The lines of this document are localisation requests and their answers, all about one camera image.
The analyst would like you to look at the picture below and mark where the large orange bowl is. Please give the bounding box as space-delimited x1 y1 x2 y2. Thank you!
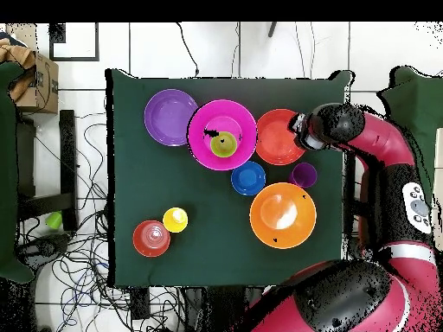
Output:
249 182 318 250

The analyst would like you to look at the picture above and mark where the small red bowl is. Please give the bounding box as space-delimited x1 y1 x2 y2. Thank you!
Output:
132 220 171 259

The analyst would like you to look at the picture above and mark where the green cloth side table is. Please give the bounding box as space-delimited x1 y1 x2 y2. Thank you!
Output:
376 65 443 201
0 61 35 284

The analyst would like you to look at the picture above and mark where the small blue bowl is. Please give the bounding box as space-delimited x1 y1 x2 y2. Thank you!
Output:
230 160 267 197

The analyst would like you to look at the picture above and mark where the large red shallow bowl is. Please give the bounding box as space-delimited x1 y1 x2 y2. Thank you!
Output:
254 108 307 166

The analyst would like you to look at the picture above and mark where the dark green tablecloth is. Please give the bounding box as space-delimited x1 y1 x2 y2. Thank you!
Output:
105 67 356 288

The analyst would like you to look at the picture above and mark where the purple cup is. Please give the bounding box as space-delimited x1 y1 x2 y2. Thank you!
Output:
288 162 318 188

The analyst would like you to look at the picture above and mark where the large pink bowl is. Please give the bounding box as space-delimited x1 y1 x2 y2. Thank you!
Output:
187 99 258 172

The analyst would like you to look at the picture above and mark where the black metal stand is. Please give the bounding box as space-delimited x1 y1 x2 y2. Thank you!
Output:
16 109 78 233

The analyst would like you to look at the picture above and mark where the black square floor frame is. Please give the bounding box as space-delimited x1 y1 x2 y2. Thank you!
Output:
48 22 100 62

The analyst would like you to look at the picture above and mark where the tangle of floor cables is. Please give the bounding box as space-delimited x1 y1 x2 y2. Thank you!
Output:
16 113 181 332

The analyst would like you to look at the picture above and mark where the cardboard box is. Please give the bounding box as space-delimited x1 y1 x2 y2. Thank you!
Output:
8 37 60 115

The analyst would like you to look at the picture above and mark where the black floor base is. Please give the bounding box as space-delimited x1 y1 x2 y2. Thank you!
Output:
15 233 70 264

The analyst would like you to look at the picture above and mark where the yellow cup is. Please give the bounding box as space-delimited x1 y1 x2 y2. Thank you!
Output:
162 207 189 233

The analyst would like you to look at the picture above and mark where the large purple shallow bowl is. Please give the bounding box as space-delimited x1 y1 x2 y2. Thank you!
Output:
144 88 199 148

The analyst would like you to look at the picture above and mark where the small green floor cup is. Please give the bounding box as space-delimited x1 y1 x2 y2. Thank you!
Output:
45 211 64 230

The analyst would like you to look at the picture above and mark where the thin black floor cable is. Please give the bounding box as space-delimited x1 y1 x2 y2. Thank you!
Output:
176 22 200 78

